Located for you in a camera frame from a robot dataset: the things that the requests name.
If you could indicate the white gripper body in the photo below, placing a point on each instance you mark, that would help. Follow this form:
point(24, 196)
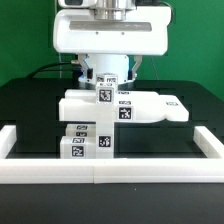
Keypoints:
point(143, 32)

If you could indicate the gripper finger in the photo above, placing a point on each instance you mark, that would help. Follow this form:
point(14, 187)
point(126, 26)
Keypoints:
point(132, 73)
point(88, 72)

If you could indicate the white chair back frame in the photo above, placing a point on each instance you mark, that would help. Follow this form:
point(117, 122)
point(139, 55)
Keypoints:
point(129, 106)

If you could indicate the white chair seat part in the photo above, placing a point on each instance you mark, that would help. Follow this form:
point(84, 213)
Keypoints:
point(104, 131)

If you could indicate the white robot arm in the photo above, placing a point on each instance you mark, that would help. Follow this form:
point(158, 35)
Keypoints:
point(120, 64)

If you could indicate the white left fence block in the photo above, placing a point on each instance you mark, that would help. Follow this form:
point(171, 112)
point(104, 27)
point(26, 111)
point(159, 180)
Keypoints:
point(7, 140)

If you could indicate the white fence block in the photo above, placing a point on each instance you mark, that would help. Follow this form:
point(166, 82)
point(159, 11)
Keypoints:
point(7, 140)
point(208, 143)

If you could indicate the white right fence block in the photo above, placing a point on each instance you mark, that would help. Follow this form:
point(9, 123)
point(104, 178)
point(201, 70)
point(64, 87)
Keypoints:
point(208, 143)

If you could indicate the white front fence bar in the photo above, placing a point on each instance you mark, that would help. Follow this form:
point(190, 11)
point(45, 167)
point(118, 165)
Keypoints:
point(97, 171)

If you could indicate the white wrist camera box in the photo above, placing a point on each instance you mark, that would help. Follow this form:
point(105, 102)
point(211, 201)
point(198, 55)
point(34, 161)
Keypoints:
point(77, 3)

